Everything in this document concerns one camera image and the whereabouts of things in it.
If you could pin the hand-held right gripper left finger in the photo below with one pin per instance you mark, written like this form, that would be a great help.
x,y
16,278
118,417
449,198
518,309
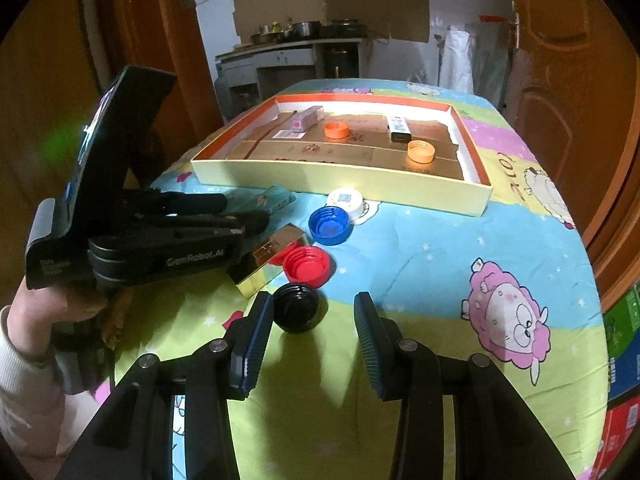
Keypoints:
x,y
250,355

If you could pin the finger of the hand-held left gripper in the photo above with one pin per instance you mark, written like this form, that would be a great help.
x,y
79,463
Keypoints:
x,y
250,221
200,203

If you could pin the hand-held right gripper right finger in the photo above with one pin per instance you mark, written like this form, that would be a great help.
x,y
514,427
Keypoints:
x,y
375,355

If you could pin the light blue tube packet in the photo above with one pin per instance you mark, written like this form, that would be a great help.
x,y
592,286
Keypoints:
x,y
279,200

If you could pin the gold bar lighter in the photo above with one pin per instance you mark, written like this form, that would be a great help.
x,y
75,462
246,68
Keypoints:
x,y
270,252

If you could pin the black bottle cap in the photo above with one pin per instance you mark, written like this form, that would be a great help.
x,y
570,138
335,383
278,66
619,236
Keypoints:
x,y
297,310

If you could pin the red bottle cap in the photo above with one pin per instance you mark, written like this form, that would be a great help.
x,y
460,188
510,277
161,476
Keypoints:
x,y
305,267

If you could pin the blue bottle cap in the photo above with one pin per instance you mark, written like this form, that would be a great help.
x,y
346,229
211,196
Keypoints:
x,y
330,230

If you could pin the white bottle cap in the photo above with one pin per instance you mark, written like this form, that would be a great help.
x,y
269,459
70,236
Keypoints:
x,y
345,200

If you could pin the shallow cardboard box tray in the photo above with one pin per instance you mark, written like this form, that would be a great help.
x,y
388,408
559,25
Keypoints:
x,y
350,182

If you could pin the white and black lighter box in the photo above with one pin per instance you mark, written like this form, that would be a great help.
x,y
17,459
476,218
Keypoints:
x,y
399,127

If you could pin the light orange bottle cap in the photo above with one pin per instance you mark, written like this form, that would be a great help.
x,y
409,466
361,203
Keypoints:
x,y
421,152

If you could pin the person's left forearm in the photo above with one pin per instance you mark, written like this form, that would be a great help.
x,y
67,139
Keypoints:
x,y
30,400

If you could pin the person's left hand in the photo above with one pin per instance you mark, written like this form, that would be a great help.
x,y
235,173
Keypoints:
x,y
30,315

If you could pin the cartoon sheep printed tablecloth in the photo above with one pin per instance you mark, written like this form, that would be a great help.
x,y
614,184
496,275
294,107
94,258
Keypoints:
x,y
425,270

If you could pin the kitchen counter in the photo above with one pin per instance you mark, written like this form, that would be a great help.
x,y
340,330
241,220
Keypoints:
x,y
280,56

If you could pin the brown wooden cabinet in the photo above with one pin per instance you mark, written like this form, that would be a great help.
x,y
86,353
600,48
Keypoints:
x,y
40,110

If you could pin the metal pot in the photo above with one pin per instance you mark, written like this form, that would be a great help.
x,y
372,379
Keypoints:
x,y
306,29

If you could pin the black gas stove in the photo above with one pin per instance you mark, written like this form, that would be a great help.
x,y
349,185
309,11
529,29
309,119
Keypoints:
x,y
345,29

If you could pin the blue carton box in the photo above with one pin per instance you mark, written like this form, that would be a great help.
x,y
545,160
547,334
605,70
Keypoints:
x,y
625,377

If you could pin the green carton box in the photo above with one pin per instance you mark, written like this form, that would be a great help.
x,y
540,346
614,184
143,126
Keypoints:
x,y
625,325

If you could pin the white sack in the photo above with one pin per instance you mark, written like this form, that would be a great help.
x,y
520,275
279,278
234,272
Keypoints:
x,y
456,60

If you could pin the red carton box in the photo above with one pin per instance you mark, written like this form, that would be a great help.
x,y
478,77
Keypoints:
x,y
625,435

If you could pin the red paper strip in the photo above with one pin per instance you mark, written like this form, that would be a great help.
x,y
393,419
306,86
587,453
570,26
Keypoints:
x,y
495,18

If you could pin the brown wooden door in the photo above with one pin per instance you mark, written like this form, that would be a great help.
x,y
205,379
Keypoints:
x,y
550,85

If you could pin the cardboard sheet on wall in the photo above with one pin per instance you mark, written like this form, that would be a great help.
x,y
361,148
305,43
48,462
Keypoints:
x,y
350,5

